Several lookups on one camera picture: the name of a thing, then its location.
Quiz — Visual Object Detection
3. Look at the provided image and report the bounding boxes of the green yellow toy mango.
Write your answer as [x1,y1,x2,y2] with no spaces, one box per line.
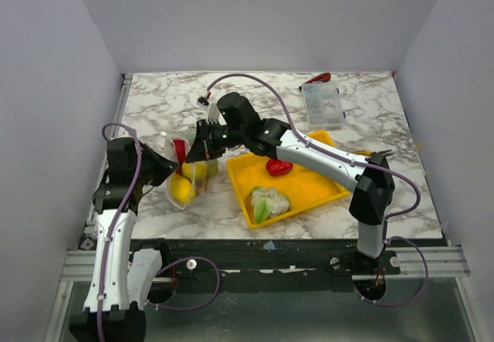
[181,161,208,181]

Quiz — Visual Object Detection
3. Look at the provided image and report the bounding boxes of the red toy chili pepper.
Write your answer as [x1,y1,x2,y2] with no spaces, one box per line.
[173,138,187,164]

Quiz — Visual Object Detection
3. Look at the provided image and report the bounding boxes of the clear dotted zip top bag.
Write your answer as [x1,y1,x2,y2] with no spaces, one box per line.
[165,136,218,210]

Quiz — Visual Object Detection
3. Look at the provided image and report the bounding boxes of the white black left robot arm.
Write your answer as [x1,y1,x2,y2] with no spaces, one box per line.
[69,137,179,341]

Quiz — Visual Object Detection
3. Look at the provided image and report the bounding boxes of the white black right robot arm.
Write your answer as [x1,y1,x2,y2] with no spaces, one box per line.
[185,93,395,274]

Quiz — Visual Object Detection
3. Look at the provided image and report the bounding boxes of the red toy bell pepper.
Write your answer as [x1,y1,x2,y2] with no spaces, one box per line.
[266,159,293,177]

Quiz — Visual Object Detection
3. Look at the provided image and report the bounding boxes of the white toy cauliflower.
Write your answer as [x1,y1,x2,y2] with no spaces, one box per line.
[250,186,290,224]

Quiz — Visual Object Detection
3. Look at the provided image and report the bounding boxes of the yellow plastic tray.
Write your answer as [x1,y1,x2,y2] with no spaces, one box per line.
[225,153,350,229]

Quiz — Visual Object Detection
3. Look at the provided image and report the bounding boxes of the clear plastic screw box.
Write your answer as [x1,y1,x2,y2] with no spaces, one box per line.
[301,82,346,130]

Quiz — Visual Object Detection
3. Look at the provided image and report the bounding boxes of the red black utility knife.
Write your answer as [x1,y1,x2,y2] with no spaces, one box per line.
[299,72,331,90]

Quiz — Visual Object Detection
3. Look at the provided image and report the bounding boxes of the black front mounting bar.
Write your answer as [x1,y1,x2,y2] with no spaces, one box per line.
[130,239,401,295]

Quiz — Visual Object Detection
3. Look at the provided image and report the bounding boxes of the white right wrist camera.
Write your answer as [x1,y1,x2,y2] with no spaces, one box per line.
[197,93,221,123]

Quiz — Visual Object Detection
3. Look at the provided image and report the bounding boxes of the yellow handled pliers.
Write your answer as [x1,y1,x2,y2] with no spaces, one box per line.
[353,149,394,157]

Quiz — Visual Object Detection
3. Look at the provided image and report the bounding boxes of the aluminium rail front right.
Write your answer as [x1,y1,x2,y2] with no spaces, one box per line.
[394,246,471,279]

